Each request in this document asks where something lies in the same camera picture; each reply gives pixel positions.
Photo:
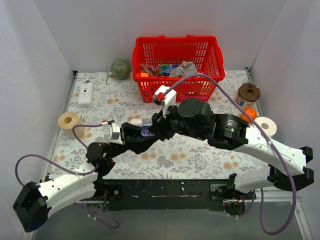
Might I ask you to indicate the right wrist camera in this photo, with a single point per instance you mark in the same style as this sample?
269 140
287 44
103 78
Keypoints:
165 100

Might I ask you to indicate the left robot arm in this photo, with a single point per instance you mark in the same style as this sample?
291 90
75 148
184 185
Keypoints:
36 202

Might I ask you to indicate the crumpled grey bag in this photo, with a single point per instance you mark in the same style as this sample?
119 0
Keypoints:
185 69

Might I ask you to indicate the white rectangular device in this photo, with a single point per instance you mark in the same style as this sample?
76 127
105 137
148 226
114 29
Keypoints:
86 95

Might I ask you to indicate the red plastic shopping basket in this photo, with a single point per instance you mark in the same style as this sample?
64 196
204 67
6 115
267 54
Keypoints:
160 60

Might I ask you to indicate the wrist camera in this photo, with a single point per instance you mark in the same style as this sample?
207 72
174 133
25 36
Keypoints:
115 131
165 100

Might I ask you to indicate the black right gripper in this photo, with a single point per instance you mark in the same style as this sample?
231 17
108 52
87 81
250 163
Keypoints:
162 125

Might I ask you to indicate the orange fruit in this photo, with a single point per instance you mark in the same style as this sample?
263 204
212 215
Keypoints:
251 113

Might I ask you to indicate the purple earbud charging case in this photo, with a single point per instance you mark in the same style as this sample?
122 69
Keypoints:
145 132

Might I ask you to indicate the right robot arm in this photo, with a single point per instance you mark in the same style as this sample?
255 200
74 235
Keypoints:
195 119

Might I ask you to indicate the white earbud charging case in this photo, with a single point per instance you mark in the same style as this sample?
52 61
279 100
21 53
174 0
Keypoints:
136 121

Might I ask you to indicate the green melon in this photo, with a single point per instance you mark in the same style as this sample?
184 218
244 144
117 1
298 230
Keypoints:
120 69

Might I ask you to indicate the brown lidded jar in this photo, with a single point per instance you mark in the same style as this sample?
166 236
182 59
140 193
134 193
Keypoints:
247 95

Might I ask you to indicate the white toilet paper roll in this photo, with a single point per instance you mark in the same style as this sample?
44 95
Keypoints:
267 124

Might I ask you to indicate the floral patterned table mat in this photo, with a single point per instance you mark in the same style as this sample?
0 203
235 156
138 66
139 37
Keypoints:
178 158

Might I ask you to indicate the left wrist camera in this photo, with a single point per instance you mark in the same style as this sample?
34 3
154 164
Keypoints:
115 131

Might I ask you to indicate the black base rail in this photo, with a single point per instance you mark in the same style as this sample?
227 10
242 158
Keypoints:
163 194

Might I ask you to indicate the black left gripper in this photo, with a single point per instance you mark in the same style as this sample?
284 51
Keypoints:
124 134

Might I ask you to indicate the beige paper roll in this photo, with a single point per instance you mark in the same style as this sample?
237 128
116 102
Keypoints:
67 121

